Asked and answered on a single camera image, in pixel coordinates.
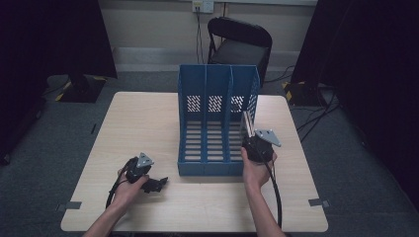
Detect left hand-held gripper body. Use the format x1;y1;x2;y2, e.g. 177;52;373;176
125;151;155;185

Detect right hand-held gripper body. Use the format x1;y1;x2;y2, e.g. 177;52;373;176
241;127;283;164

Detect blue file rack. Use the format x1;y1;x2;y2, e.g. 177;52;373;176
177;63;261;177

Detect person's right hand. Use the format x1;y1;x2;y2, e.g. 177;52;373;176
240;146;279;191

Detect person's left hand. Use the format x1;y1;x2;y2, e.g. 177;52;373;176
111;168;151;207

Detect black stand base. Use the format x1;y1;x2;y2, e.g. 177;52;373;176
282;80;328;107
54;74;108;104

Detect grey tape strip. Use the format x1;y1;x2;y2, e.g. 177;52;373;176
55;200;83;212
307;197;331;208

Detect black folding chair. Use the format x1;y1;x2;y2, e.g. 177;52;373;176
207;17;274;87

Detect black curtain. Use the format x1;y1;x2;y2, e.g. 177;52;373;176
291;0;419;211
0;0;119;166

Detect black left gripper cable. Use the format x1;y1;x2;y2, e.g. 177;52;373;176
105;158;136;209

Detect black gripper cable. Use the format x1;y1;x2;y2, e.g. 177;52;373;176
254;144;284;229
105;158;136;209

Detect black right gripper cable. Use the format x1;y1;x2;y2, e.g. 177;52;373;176
254;144;284;229

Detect black floor cables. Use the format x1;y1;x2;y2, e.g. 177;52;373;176
295;88;341;143

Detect black wall socket cable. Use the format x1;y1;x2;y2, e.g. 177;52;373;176
196;7;205;65

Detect white wall socket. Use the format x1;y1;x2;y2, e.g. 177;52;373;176
192;0;215;15

